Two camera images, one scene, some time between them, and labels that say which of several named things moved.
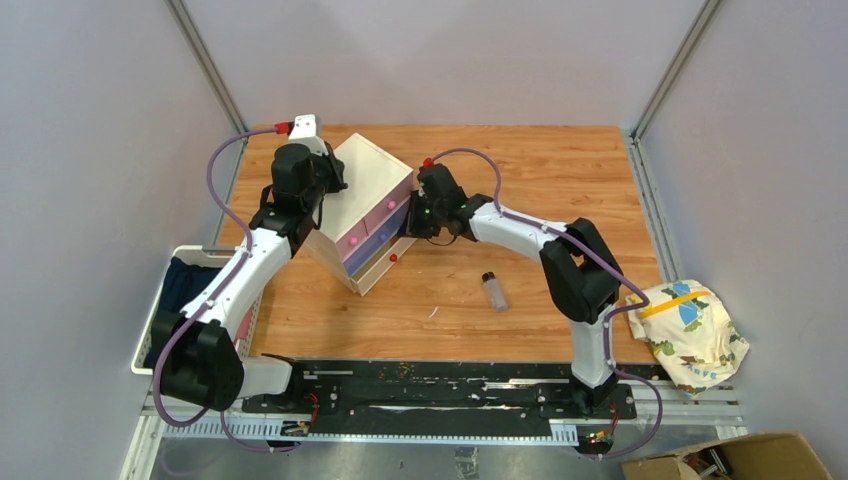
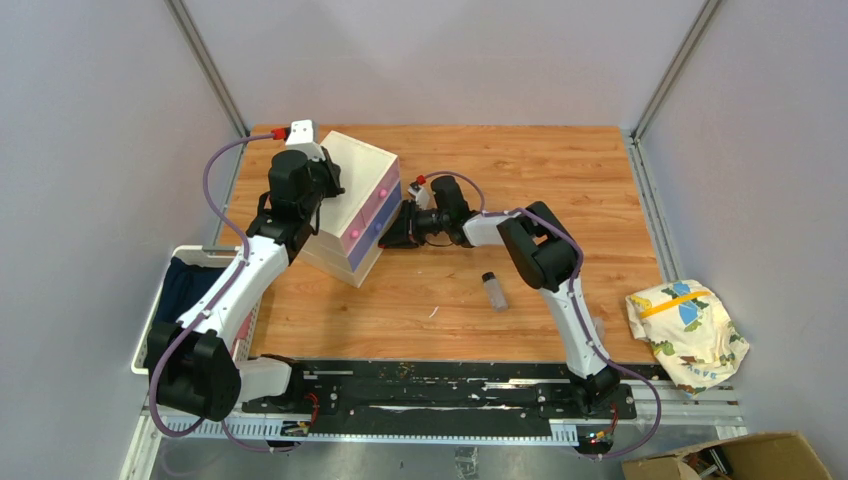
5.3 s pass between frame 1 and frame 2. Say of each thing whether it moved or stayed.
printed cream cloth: stayed
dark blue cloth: stayed
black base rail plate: stayed
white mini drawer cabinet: moved
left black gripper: stayed
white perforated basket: stayed
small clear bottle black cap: stayed
